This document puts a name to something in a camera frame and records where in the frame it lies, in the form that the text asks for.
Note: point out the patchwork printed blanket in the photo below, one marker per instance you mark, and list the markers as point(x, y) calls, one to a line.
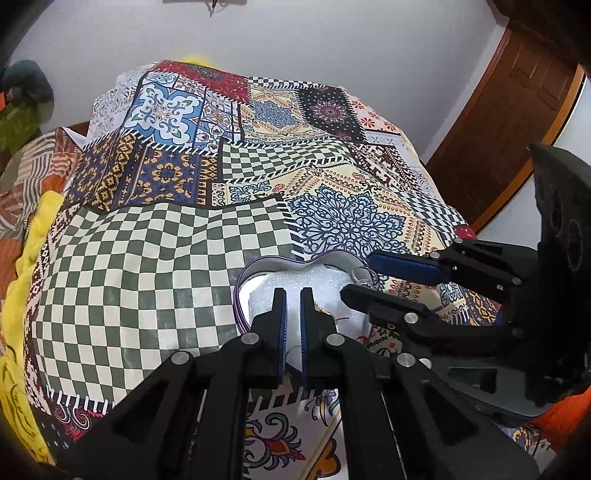
point(138, 254)

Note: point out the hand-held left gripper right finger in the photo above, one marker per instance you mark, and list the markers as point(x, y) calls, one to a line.
point(303, 337)

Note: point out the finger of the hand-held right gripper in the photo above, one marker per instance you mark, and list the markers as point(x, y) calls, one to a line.
point(401, 266)
point(383, 304)

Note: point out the brown wooden door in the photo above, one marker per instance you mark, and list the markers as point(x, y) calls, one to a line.
point(521, 92)

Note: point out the dark teal garment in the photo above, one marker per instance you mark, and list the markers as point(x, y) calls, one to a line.
point(27, 78)

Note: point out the striped cloth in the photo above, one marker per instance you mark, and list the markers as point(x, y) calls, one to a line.
point(27, 184)

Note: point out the heart-shaped jewelry box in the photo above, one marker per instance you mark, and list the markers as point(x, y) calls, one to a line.
point(323, 286)

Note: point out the green patterned cloth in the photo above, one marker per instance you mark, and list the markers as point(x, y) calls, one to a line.
point(16, 127)

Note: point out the orange cloth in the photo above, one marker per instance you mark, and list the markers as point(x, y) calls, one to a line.
point(570, 415)

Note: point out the yellow cloth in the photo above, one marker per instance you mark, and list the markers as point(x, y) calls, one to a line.
point(27, 277)

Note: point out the small gold red earring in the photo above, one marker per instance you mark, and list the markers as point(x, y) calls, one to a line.
point(339, 318)

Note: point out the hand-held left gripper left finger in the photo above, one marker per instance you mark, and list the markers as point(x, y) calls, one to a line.
point(282, 337)

